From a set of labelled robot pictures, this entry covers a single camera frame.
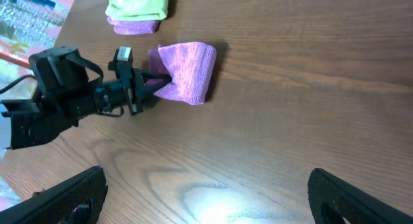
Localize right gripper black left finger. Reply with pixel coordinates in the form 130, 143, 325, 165
1, 166, 108, 223

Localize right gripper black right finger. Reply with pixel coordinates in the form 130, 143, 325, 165
307, 168, 412, 224

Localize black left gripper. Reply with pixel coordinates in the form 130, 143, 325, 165
93, 61, 172, 117

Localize large purple microfiber cloth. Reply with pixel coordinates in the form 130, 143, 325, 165
148, 42, 217, 105

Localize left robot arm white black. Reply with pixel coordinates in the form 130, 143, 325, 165
1, 46, 172, 150

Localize folded purple cloth left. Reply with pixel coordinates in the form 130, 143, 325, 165
107, 17, 161, 35

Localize folded green cloth left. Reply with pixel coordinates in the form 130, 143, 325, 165
105, 0, 168, 21

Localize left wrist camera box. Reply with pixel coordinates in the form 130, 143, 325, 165
108, 46, 133, 71

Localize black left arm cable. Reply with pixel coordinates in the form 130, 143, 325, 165
0, 74, 35, 95

